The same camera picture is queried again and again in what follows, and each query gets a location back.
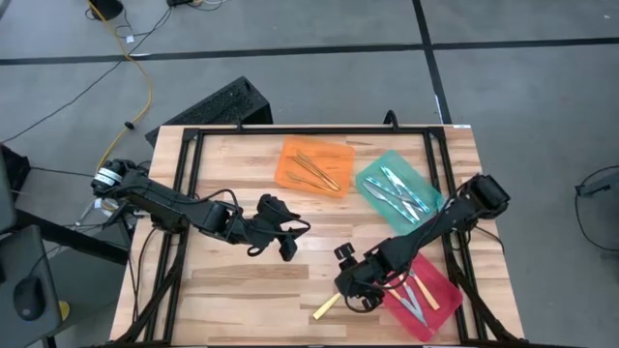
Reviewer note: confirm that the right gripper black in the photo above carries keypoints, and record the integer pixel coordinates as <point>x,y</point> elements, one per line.
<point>362,275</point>

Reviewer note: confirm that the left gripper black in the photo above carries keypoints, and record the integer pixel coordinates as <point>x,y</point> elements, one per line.
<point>256,229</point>

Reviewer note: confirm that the wooden chopsticks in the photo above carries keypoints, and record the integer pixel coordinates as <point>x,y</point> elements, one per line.
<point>309,182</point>
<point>326,179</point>

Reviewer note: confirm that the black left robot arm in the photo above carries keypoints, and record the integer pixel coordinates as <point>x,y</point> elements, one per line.
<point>164,203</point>

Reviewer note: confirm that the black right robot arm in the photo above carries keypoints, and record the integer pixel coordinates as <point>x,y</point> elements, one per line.
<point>435,227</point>

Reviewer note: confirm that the red translucent plastic tray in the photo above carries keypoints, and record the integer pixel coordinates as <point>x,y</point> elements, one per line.
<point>445,290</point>

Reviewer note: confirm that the orange translucent plastic tray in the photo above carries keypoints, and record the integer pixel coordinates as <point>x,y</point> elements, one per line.
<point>338,154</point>

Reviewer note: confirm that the green translucent plastic tray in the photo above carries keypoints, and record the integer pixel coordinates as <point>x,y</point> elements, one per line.
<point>421,187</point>

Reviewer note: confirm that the black perforated box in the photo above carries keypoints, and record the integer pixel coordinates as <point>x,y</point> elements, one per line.
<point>227,104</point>

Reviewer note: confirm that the black table clamp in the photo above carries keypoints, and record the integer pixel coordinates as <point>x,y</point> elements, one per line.
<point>392,115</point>

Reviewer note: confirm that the black side stand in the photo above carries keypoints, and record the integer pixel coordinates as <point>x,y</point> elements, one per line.
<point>72,239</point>

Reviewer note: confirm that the yellow disc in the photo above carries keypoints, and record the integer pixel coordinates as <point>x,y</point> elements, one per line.
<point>64,310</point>

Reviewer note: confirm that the black floor device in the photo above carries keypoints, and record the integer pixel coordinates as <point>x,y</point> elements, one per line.
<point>179,2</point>

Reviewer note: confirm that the grey stand base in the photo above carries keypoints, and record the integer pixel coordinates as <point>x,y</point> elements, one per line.
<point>599,186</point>

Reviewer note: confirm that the black computer mouse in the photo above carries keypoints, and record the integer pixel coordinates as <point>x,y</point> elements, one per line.
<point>29,297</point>

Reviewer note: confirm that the grey side table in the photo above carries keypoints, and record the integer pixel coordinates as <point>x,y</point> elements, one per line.
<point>19,251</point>

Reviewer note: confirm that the black round floor object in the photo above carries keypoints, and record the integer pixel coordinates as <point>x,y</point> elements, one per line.
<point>106,7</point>

